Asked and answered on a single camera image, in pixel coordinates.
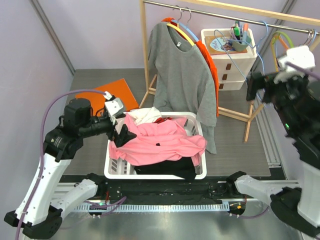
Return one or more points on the picture card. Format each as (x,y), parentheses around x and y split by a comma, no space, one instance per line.
(220,46)

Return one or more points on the grey sweatshirt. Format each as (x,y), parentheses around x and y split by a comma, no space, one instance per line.
(184,80)

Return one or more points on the orange binder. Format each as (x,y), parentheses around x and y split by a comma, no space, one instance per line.
(118,88)

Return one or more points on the light blue wire hanger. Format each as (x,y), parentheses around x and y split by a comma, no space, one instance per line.
(241,32)

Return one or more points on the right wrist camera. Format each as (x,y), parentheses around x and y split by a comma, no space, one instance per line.
(295,62)

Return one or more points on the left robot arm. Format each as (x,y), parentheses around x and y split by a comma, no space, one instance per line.
(39,216)

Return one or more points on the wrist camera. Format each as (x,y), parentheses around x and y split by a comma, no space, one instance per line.
(114,106)
(295,62)

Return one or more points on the pink t shirt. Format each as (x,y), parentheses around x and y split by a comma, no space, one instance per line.
(158,142)

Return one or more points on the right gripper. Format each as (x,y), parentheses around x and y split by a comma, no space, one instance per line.
(256,79)

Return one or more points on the red printed garment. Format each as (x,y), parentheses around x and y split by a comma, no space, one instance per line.
(162,119)

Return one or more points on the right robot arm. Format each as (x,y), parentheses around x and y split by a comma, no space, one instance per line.
(297,103)

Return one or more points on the orange garment on rack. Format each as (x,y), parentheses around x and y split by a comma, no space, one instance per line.
(212,68)

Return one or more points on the orange plastic hanger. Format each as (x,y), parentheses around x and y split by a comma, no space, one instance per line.
(277,39)

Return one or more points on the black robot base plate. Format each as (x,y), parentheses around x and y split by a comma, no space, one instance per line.
(210,190)

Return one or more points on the white laundry basket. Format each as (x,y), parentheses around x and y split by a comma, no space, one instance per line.
(119,169)

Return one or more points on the black garment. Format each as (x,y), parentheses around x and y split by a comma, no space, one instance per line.
(183,168)

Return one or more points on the white drawer unit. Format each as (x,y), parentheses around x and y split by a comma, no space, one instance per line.
(232,69)

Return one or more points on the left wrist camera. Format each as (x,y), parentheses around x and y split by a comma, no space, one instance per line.
(114,106)

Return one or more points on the white garment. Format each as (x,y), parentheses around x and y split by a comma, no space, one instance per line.
(145,115)

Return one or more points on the yellow hanger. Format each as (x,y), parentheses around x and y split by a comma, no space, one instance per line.
(183,34)

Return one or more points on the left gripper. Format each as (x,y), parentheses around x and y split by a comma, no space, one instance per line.
(123,136)

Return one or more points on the slotted cable duct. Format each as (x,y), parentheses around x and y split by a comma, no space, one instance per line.
(131,208)

